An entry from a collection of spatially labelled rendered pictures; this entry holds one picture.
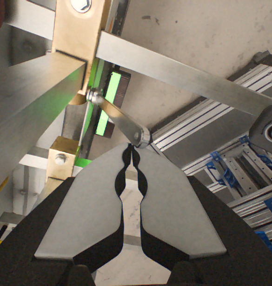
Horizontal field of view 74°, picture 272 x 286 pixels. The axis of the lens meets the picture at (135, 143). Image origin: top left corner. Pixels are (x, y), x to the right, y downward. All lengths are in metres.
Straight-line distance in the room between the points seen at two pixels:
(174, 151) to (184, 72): 0.90
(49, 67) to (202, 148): 1.06
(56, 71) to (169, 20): 0.99
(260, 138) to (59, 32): 0.25
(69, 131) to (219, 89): 0.36
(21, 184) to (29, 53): 0.47
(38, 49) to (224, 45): 0.96
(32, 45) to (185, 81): 0.39
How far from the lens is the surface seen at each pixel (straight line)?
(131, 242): 0.62
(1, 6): 0.27
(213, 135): 1.15
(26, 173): 0.76
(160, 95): 1.18
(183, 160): 1.19
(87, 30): 0.25
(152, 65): 0.26
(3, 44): 0.55
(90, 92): 0.29
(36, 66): 0.18
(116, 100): 0.44
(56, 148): 0.37
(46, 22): 0.27
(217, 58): 1.22
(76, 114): 0.47
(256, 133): 0.24
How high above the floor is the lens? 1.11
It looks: 58 degrees down
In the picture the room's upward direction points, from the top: 178 degrees clockwise
